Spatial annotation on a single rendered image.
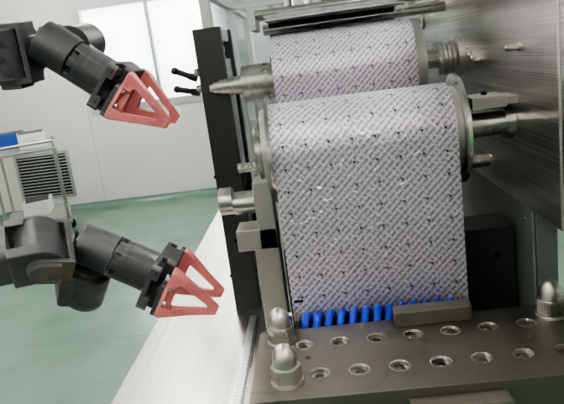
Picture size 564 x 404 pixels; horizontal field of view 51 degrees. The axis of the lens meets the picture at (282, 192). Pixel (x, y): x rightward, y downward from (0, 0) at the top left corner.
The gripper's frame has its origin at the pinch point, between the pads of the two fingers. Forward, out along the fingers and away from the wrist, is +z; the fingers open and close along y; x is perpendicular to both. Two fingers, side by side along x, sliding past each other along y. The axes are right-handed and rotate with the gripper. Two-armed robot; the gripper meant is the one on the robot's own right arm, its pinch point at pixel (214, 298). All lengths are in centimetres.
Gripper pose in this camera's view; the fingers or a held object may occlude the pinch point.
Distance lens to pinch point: 82.0
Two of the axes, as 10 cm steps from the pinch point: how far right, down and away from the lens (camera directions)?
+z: 9.1, 4.1, 0.7
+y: -0.3, 2.2, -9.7
